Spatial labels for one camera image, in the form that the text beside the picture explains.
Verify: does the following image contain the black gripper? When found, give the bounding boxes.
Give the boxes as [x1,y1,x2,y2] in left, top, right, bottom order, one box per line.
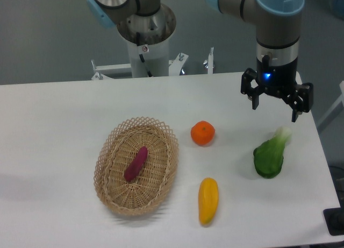
[240,44,314,123]

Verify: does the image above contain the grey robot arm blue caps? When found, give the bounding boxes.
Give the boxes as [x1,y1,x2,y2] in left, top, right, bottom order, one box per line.
[87,0,313,122]

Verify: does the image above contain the purple sweet potato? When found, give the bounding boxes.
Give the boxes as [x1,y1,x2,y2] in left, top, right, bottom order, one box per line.
[124,146,148,182]

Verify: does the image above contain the oval woven wicker basket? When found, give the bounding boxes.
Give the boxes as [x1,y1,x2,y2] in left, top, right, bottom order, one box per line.
[94,117,178,216]

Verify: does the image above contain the green bok choy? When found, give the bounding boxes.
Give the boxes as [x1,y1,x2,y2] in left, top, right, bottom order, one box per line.
[253,126,292,179]

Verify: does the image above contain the orange mandarin fruit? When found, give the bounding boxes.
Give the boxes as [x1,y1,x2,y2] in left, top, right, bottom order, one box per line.
[190,121,216,146]

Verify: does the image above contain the yellow squash vegetable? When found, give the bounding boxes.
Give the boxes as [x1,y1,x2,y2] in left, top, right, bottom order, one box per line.
[198,178,219,225]

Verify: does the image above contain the black device at table edge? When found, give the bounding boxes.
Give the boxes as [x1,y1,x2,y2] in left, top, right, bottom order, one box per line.
[323,208,344,236]

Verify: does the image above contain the white metal mounting frame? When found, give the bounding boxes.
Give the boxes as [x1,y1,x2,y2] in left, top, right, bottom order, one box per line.
[90,46,216,80]

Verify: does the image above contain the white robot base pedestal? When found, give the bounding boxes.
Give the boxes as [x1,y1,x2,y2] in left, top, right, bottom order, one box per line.
[117,4,176,78]

